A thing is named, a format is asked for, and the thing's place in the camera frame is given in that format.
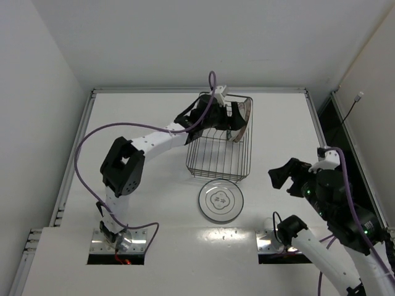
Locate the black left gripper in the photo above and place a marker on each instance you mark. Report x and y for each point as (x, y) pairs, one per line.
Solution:
(227, 116)

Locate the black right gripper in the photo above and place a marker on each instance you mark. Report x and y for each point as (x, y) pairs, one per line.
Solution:
(294, 177)

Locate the white plate with grey emblem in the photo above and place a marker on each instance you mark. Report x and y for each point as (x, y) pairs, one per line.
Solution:
(220, 201)

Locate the orange sunburst patterned plate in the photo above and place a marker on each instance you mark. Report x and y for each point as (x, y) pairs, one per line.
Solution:
(247, 113)

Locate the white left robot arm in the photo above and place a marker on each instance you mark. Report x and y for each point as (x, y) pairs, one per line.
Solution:
(123, 165)

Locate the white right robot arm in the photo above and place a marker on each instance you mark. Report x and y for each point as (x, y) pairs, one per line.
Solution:
(326, 187)

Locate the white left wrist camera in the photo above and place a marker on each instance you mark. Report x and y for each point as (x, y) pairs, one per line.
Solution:
(220, 92)

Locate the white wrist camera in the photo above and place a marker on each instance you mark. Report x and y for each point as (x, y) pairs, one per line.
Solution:
(220, 92)
(328, 159)

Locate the metal wire dish rack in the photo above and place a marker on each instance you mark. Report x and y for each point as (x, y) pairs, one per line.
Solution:
(213, 156)

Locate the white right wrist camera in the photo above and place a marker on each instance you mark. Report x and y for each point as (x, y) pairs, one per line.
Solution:
(328, 159)

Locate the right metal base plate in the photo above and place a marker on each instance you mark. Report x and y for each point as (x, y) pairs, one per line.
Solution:
(267, 244)

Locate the metal base plate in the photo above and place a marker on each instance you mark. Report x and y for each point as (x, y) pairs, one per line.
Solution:
(126, 243)
(267, 244)

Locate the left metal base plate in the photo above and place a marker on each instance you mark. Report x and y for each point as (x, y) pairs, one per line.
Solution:
(126, 243)

